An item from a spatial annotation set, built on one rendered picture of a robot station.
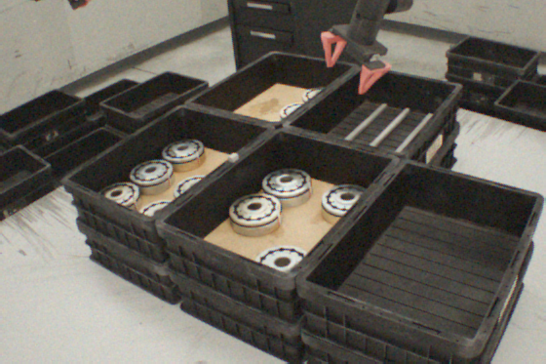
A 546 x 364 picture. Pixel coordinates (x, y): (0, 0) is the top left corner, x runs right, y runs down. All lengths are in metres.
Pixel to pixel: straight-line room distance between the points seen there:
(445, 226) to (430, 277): 0.15
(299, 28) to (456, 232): 1.71
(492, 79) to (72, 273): 1.95
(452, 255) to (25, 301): 0.92
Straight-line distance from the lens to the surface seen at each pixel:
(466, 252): 1.07
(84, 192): 1.17
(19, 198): 2.07
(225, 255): 0.92
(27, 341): 1.23
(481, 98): 2.66
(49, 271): 1.38
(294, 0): 2.59
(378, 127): 1.46
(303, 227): 1.12
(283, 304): 0.92
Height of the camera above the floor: 1.51
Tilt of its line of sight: 30 degrees down
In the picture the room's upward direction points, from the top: 6 degrees counter-clockwise
